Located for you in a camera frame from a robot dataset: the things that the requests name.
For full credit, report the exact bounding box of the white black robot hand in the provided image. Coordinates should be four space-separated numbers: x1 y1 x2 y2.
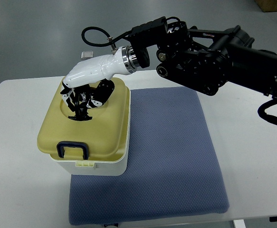
60 46 139 121

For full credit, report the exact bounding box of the yellow storage box lid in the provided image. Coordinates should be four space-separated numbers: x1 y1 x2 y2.
37 77 130 162

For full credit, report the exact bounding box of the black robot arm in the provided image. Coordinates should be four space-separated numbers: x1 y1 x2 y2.
106 17 277 125

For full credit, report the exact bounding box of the white storage box base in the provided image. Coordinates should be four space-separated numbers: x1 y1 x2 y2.
50 122 130 176

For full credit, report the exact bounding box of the brown cardboard box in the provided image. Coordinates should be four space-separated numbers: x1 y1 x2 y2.
255 0 277 12

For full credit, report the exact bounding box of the upper clear plastic floor tile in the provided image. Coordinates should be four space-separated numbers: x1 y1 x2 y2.
81 51 94 59

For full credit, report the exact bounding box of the blue grey cushion mat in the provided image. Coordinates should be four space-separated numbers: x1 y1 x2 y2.
69 87 229 225

